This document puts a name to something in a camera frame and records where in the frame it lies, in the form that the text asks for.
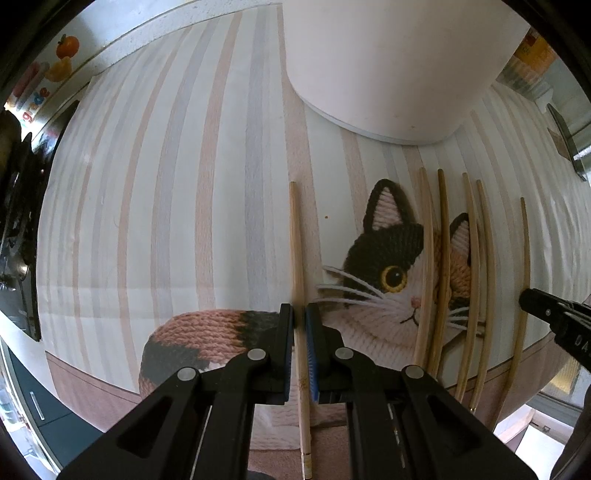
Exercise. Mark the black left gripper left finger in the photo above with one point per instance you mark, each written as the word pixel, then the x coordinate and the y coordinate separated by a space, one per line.
pixel 196 425

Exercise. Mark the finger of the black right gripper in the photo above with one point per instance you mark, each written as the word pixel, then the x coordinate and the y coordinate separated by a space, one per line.
pixel 568 320

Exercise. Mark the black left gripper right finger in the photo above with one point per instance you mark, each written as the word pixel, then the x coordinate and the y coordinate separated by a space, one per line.
pixel 402 423

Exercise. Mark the dark wooden chopstick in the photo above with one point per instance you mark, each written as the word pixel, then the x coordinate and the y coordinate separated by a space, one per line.
pixel 472 325

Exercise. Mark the wooden chopstick right group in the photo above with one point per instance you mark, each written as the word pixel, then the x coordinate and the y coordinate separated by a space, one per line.
pixel 490 295

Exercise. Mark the wooden chopstick on cat face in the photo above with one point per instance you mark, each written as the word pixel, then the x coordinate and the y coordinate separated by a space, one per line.
pixel 444 288

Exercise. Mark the striped cat placemat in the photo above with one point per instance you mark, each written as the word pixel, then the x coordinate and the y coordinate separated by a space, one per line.
pixel 163 238

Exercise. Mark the white utensil holder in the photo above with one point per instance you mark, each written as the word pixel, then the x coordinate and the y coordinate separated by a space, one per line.
pixel 406 72

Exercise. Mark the black gas stove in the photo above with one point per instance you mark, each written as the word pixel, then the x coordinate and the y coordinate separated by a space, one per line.
pixel 25 171

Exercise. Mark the fruit printed sticker strip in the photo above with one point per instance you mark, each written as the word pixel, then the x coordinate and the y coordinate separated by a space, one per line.
pixel 41 79

